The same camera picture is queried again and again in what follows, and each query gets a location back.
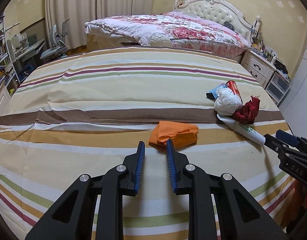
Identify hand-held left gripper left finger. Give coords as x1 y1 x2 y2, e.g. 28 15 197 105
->
25 141 146 240

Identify grey desk chair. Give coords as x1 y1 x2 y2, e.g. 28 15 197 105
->
40 19 70 60

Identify pink floral bed sheet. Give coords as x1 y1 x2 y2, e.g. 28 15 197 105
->
169 22 249 58

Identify black bag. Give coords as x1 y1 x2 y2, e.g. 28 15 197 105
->
276 60 289 75

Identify orange plastic bag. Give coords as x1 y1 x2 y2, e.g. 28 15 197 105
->
148 121 199 151

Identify white tufted bed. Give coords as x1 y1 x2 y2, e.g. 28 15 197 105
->
85 0 254 60

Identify grey study desk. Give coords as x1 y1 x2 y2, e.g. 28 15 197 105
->
6 39 46 80

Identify white toothpaste tube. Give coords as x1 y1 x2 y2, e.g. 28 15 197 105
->
217 114 266 145

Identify white tissue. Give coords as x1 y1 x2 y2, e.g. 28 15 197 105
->
214 87 243 117

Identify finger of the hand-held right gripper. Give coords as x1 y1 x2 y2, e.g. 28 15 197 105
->
276 129 307 153
264 133 298 157

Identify striped bed sheet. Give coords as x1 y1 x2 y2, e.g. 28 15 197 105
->
0 46 296 240

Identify blue packet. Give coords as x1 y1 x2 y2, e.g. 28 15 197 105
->
206 83 225 100

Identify white floral quilt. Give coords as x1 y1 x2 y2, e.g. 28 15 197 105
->
86 14 194 47

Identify white nightstand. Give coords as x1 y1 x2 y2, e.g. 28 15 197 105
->
241 50 276 88

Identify cluster of small bottles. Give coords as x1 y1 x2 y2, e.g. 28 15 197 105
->
251 40 279 63

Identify orange clothing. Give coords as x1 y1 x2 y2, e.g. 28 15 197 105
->
281 180 307 230

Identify clear plastic drawer unit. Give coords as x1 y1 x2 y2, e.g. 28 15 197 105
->
265 71 291 103

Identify white sliding wardrobe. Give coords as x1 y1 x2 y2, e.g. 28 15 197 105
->
279 15 307 130

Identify dark red cloth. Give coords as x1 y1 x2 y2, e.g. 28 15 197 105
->
232 95 261 125

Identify red can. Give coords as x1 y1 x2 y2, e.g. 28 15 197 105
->
225 80 243 103

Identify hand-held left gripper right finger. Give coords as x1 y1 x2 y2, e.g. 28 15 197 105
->
166 139 290 240

